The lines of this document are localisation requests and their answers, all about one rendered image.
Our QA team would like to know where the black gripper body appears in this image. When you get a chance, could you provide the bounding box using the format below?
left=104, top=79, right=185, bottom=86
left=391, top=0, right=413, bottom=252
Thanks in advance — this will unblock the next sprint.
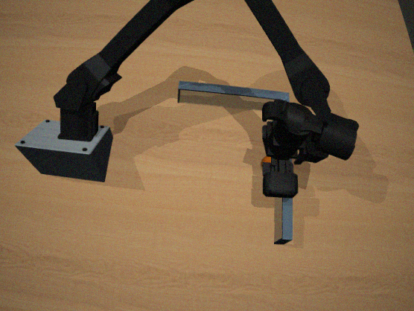
left=262, top=101, right=305, bottom=199

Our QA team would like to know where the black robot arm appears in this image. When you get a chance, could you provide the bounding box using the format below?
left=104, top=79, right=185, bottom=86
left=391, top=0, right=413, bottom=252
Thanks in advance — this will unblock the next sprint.
left=53, top=0, right=359, bottom=165

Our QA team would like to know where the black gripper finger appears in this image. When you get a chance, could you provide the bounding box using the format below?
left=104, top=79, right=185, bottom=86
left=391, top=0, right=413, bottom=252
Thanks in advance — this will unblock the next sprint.
left=262, top=125, right=267, bottom=154
left=262, top=162, right=271, bottom=176

